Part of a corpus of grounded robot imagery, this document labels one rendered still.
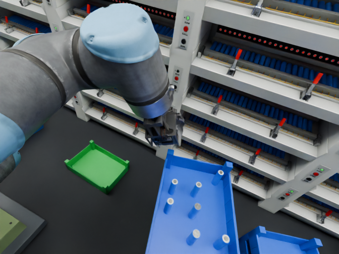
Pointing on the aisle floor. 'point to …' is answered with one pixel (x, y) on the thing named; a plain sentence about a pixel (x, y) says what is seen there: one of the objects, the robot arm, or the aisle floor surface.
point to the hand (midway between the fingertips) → (171, 134)
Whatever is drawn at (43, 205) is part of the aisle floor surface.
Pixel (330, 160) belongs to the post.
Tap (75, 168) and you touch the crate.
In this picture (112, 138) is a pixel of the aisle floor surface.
